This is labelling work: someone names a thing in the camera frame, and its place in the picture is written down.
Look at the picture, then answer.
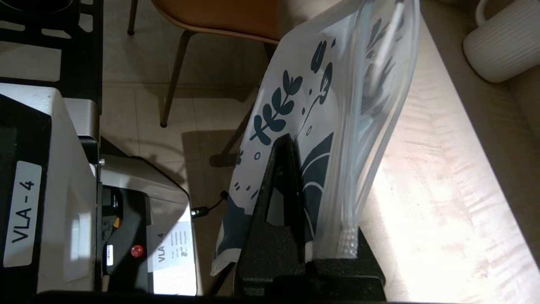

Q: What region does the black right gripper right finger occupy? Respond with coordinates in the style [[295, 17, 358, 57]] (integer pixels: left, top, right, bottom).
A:
[[306, 228, 385, 280]]

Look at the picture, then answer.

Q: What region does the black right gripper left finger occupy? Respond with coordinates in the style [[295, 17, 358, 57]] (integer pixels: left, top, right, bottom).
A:
[[234, 134, 306, 296]]

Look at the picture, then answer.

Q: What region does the white floral zip pouch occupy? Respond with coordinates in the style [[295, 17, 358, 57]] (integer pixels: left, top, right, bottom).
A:
[[210, 0, 421, 277]]

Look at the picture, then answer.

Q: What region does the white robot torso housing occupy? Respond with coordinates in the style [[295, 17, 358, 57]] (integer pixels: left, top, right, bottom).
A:
[[0, 82, 100, 294]]

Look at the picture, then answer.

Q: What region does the brown upholstered chair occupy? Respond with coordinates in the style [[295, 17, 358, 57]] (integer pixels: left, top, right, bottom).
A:
[[127, 0, 287, 167]]

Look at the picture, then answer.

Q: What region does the white ribbed mug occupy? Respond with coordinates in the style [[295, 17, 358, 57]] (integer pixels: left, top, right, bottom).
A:
[[463, 0, 540, 83]]

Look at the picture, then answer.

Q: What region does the small black plug cable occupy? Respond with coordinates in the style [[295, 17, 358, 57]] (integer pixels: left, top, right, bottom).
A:
[[131, 154, 230, 220]]

